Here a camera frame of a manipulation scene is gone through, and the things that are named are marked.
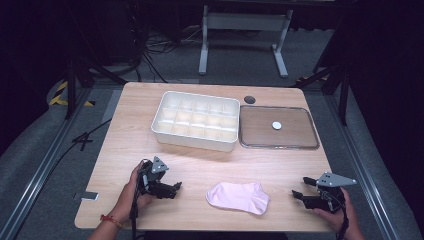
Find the pink sock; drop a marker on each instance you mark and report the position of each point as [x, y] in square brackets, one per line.
[238, 197]

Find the yellow black hazard tape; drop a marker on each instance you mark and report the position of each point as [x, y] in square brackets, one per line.
[60, 96]

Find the black tripod stand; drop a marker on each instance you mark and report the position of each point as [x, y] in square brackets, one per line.
[343, 90]
[71, 86]

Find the clear plastic lid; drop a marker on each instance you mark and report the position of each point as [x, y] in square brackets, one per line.
[260, 133]

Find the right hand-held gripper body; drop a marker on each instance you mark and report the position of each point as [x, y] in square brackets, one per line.
[328, 196]

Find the person's left hand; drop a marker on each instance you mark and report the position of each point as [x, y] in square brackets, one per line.
[133, 195]

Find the white metal stand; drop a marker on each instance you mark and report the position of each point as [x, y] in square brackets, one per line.
[245, 21]

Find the white divided storage box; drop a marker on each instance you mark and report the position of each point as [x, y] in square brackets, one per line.
[196, 120]

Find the white round lid sticker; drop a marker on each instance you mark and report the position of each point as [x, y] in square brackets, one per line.
[276, 125]

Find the aluminium floor rail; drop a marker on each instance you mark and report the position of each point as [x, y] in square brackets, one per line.
[43, 163]
[363, 180]

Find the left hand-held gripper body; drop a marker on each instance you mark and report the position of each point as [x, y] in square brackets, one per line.
[150, 178]

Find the grey tape strip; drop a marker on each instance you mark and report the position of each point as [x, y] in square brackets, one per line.
[87, 196]

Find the person's right hand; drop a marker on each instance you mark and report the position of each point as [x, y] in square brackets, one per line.
[348, 218]

